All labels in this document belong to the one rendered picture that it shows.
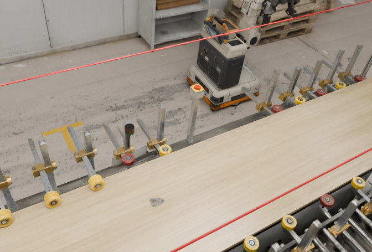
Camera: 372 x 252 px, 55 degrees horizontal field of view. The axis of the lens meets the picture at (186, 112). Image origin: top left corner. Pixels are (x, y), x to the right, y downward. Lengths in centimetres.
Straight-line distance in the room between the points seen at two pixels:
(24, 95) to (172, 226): 277
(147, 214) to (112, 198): 23
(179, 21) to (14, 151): 300
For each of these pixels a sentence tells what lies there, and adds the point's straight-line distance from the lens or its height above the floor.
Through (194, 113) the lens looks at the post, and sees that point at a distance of 249.
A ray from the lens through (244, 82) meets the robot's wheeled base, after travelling 413.
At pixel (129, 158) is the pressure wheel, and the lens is 231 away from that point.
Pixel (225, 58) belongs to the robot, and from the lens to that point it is 372.
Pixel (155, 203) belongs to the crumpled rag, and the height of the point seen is 91.
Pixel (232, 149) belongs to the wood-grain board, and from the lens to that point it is 245.
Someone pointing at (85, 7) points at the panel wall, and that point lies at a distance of 479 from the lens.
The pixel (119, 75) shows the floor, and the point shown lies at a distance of 450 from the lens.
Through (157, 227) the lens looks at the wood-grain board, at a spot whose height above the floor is 90.
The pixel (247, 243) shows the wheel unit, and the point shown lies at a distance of 206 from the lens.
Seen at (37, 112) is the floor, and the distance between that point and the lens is 409.
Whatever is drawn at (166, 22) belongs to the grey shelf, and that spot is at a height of 14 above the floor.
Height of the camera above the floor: 266
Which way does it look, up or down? 42 degrees down
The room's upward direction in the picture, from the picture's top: 7 degrees clockwise
